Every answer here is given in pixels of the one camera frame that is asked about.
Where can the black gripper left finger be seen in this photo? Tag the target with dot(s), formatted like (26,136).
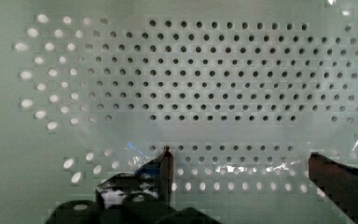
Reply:
(154,178)

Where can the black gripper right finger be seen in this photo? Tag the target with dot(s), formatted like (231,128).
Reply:
(339,182)

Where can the green plastic strainer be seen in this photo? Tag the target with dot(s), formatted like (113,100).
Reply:
(240,91)

